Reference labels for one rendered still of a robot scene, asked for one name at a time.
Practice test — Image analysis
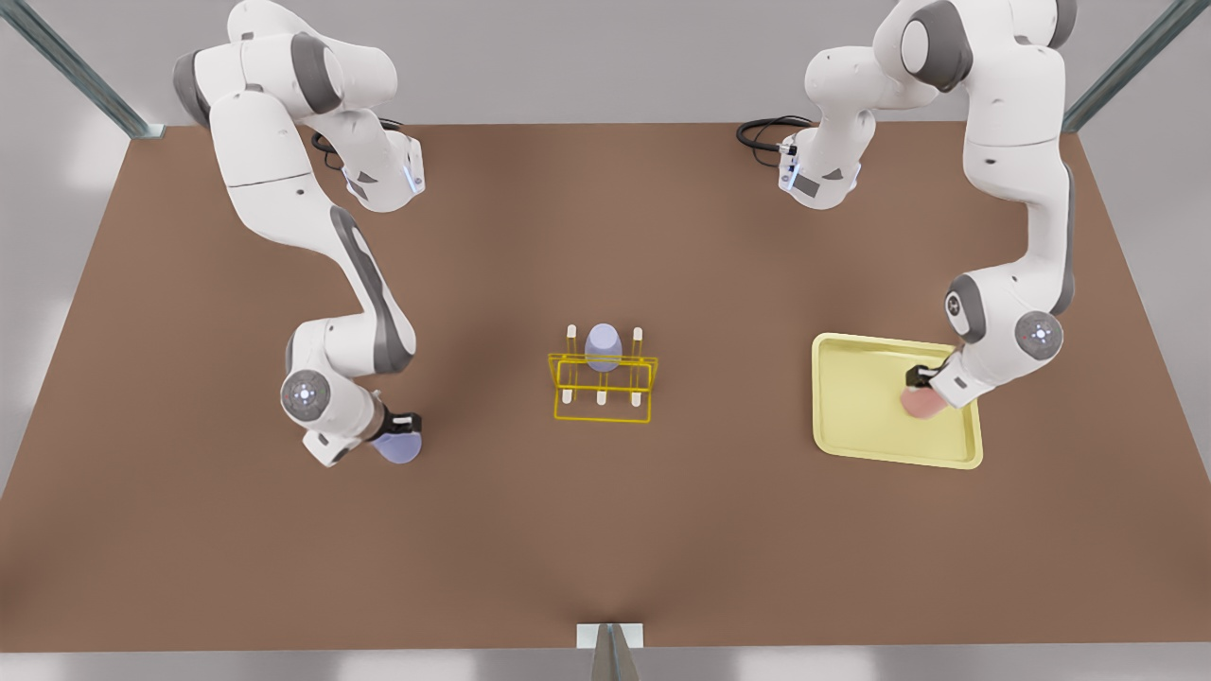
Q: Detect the yellow wire cup rack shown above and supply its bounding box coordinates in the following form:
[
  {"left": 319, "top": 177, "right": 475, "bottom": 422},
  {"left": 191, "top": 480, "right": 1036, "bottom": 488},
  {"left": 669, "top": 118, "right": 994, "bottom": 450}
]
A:
[{"left": 548, "top": 325, "right": 660, "bottom": 424}]

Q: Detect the silver frame post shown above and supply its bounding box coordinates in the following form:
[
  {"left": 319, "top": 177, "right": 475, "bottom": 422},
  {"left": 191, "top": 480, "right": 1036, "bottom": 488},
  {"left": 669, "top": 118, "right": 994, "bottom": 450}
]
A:
[
  {"left": 0, "top": 0, "right": 165, "bottom": 141},
  {"left": 1062, "top": 0, "right": 1211, "bottom": 134},
  {"left": 576, "top": 622, "right": 644, "bottom": 681}
]

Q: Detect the pink cup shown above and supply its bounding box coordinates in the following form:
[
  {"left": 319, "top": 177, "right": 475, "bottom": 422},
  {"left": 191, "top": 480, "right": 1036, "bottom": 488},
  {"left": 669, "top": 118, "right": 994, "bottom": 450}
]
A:
[{"left": 900, "top": 384, "right": 950, "bottom": 420}]

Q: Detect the pale yellow tray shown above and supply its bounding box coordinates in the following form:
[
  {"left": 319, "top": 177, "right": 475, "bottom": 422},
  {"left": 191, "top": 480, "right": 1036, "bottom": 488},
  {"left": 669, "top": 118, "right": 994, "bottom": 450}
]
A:
[{"left": 812, "top": 332, "right": 984, "bottom": 470}]

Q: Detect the black cable loop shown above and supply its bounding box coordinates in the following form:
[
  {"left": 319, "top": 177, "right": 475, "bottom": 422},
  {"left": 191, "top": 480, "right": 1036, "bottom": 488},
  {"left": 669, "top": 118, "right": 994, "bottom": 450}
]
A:
[
  {"left": 310, "top": 117, "right": 406, "bottom": 173},
  {"left": 736, "top": 115, "right": 816, "bottom": 168}
]

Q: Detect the lavender cup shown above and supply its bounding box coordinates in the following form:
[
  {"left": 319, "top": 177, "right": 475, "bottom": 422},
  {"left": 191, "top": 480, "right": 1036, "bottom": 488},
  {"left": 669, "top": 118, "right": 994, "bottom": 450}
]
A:
[
  {"left": 372, "top": 430, "right": 423, "bottom": 465},
  {"left": 585, "top": 323, "right": 623, "bottom": 373}
]

